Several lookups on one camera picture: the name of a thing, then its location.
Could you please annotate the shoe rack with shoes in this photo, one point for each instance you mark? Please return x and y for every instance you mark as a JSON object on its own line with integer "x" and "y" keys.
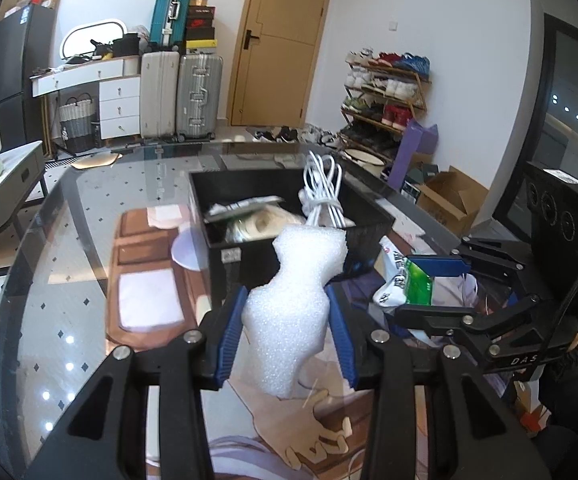
{"x": 384, "y": 100}

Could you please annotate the oval mirror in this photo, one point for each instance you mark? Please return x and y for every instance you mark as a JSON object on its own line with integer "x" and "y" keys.
{"x": 94, "y": 35}

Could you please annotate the teal suitcase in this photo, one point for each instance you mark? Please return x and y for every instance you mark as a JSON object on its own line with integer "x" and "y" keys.
{"x": 169, "y": 15}

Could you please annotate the green and white packet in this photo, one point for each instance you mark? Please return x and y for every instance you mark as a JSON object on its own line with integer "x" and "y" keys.
{"x": 409, "y": 280}

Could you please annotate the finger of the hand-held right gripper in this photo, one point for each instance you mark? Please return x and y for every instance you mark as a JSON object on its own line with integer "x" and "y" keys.
{"x": 449, "y": 321}
{"x": 444, "y": 265}

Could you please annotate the silver suitcase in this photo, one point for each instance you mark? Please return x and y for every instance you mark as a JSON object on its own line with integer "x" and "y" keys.
{"x": 199, "y": 95}

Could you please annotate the white foam piece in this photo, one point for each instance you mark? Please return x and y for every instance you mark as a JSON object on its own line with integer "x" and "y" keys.
{"x": 289, "y": 310}

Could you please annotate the black bag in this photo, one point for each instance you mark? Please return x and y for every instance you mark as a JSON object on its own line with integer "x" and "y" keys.
{"x": 126, "y": 45}

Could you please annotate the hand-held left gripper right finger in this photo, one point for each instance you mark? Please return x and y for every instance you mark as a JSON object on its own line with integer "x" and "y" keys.
{"x": 341, "y": 340}

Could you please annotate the purple paper bag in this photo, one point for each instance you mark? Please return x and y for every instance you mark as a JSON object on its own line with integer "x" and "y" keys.
{"x": 414, "y": 155}

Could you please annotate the grey side table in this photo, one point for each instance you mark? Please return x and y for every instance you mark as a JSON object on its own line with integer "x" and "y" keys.
{"x": 4, "y": 200}

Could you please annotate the black plastic box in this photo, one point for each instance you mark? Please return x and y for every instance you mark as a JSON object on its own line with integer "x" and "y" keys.
{"x": 219, "y": 285}

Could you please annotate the black fridge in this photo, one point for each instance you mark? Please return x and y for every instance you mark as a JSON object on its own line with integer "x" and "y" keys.
{"x": 19, "y": 70}

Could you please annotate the white basin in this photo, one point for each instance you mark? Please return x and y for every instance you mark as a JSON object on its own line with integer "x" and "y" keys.
{"x": 364, "y": 157}

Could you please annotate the stack of shoe boxes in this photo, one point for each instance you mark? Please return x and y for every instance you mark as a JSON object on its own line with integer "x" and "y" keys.
{"x": 200, "y": 25}

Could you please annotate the white suitcase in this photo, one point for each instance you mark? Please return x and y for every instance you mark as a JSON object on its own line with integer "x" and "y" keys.
{"x": 160, "y": 95}

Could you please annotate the open cardboard box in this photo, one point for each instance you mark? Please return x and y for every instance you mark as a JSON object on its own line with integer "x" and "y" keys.
{"x": 449, "y": 205}

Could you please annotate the silver foil packet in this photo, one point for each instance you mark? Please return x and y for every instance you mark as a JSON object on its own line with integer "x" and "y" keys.
{"x": 239, "y": 208}

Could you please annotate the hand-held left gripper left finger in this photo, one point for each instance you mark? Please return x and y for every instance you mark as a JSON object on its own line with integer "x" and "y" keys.
{"x": 231, "y": 340}

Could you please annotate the black framed glass door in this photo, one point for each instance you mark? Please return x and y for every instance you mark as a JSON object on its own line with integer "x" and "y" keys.
{"x": 569, "y": 110}

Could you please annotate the white tape roll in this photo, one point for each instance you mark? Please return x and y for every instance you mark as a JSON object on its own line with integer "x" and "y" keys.
{"x": 259, "y": 225}

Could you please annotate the printed desk mat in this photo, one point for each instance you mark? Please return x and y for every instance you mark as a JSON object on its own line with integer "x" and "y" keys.
{"x": 144, "y": 290}

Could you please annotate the shoes on floor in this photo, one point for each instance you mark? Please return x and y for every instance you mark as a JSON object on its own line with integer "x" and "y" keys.
{"x": 289, "y": 135}

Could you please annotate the white vanity desk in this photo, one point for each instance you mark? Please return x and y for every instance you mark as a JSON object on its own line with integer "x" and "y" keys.
{"x": 116, "y": 95}

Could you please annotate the wooden door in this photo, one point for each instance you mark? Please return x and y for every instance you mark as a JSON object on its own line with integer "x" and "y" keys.
{"x": 279, "y": 40}

